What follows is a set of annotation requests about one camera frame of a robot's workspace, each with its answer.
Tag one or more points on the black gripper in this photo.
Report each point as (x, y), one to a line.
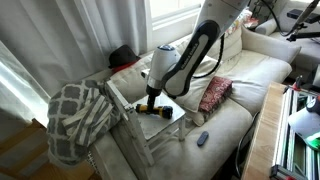
(153, 93)

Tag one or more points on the yellow and black torchlight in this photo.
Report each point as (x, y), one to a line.
(163, 111)

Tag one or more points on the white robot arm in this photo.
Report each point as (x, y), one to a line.
(186, 60)

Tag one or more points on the small white wooden chair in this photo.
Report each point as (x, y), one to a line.
(154, 128)

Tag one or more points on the beige throw pillow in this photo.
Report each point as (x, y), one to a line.
(196, 96)

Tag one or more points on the black hat with red band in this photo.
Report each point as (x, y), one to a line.
(122, 56)

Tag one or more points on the black remote control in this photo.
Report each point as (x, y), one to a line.
(202, 138)

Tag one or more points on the red patterned cushion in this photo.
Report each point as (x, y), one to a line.
(215, 94)

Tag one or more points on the grey white striped cloth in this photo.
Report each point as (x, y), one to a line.
(90, 122)

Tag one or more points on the beige fabric sofa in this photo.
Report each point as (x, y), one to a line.
(206, 156)

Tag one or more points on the grey white patterned blanket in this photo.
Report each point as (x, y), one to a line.
(63, 110)

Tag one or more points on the white curtain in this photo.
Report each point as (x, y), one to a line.
(66, 40)

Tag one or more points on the light wooden table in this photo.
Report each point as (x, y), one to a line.
(265, 133)

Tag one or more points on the wooden steps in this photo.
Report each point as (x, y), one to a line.
(23, 156)

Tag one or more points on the white paper roll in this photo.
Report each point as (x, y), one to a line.
(305, 121)

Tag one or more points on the grey armchair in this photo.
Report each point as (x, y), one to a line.
(306, 50)

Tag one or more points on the green object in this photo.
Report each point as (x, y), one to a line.
(314, 142)

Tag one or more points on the white window frame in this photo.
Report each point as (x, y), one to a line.
(173, 16)

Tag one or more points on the aluminium frame rack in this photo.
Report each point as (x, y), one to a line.
(283, 140)

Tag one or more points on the black camera on stand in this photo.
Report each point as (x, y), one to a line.
(301, 16)

